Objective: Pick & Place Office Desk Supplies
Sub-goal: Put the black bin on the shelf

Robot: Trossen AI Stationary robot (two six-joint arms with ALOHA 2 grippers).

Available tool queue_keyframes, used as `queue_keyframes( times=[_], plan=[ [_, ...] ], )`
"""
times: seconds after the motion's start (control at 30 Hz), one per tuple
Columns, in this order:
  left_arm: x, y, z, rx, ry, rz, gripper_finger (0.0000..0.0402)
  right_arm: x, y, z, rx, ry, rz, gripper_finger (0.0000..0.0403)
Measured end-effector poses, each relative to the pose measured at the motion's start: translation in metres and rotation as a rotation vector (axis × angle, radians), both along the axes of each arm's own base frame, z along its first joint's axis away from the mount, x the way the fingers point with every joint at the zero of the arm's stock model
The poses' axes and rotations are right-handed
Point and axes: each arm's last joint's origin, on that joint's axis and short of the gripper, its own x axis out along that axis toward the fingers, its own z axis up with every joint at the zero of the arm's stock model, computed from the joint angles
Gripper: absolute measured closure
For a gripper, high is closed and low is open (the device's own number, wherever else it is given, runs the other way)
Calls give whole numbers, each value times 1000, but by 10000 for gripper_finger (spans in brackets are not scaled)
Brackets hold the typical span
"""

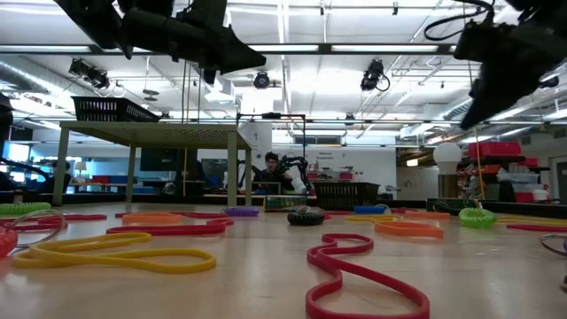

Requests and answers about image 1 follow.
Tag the round metal lamp base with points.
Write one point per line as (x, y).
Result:
(448, 186)

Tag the orange rubber band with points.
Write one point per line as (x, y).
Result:
(438, 232)
(150, 218)
(427, 215)

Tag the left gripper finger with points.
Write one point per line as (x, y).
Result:
(230, 63)
(237, 44)

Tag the black mesh plastic basket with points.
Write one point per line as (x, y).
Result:
(345, 195)
(111, 110)

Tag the green perforated metal shelf riser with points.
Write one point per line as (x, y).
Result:
(155, 128)

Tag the black ceiling fixture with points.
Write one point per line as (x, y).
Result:
(548, 81)

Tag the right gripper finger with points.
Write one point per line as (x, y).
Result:
(485, 91)
(509, 95)

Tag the background black robot arm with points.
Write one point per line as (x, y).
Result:
(299, 166)

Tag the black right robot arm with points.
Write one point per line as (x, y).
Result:
(545, 9)

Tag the black monitor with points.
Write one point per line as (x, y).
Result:
(168, 159)

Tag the black metal gantry frame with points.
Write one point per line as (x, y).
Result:
(270, 116)

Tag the red storage bin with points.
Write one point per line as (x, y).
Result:
(494, 150)

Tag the white light bulb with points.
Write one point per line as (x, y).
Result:
(447, 155)

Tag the person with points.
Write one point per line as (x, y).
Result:
(57, 177)
(271, 175)

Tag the yellow rubber band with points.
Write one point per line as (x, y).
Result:
(211, 262)
(354, 218)
(531, 220)

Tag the yellow thin rod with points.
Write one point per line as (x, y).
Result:
(184, 173)

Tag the small white table lamp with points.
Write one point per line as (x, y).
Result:
(80, 167)

